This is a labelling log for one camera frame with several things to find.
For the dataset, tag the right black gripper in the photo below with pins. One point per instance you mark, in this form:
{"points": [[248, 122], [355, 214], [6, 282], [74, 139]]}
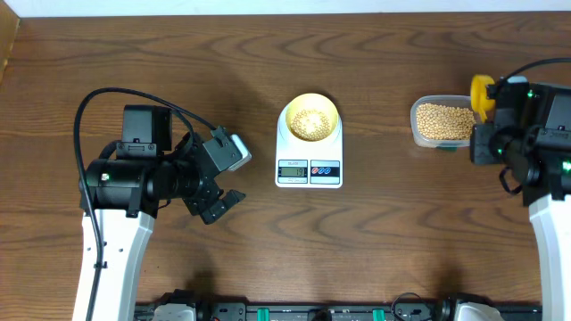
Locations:
{"points": [[478, 150]]}

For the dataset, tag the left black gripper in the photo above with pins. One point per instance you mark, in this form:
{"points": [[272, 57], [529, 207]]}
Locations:
{"points": [[209, 190]]}

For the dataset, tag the yellow measuring scoop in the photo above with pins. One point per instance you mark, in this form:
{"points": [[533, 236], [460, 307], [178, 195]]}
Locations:
{"points": [[480, 102]]}

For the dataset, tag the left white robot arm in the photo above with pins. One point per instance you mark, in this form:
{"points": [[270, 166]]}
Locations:
{"points": [[125, 187]]}

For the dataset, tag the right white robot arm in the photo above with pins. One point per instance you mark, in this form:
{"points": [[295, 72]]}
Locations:
{"points": [[525, 127]]}

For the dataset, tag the white digital kitchen scale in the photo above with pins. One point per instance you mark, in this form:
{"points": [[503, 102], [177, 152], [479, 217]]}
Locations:
{"points": [[305, 164]]}

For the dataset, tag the soybeans in bowl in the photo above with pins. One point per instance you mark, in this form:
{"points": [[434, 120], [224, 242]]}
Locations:
{"points": [[311, 125]]}

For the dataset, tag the yellow plastic bowl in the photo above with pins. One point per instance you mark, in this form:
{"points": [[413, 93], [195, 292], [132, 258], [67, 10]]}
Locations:
{"points": [[312, 101]]}

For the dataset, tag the clear plastic bean container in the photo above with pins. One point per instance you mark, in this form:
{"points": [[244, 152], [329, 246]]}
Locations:
{"points": [[447, 100]]}

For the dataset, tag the soybeans in container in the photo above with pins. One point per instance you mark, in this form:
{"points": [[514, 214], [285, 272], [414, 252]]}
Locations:
{"points": [[440, 122]]}

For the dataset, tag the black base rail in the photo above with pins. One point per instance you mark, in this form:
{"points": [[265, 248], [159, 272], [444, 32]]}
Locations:
{"points": [[187, 305]]}

